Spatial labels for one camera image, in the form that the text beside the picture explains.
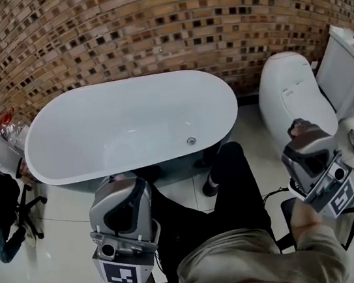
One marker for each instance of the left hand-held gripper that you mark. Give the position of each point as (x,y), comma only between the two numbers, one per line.
(124,270)

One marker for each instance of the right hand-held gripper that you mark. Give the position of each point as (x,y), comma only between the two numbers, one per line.
(339,194)

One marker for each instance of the person's right forearm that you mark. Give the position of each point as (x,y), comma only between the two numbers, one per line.
(306,223)

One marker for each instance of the white oval bathtub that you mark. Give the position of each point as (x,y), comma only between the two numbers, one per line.
(111,121)

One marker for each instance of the white toilet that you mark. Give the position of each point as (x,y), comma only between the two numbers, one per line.
(293,100)

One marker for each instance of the white cabinet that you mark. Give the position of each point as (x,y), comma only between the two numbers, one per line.
(345,79)

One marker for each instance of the person's dark shoe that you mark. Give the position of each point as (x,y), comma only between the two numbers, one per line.
(210,185)

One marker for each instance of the person's black trousers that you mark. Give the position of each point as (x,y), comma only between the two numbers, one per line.
(235,201)

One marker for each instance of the person's grey shirt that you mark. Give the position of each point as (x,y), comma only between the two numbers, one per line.
(241,260)

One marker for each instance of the pack of clear plastic bottles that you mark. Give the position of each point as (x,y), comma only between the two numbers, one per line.
(14,132)

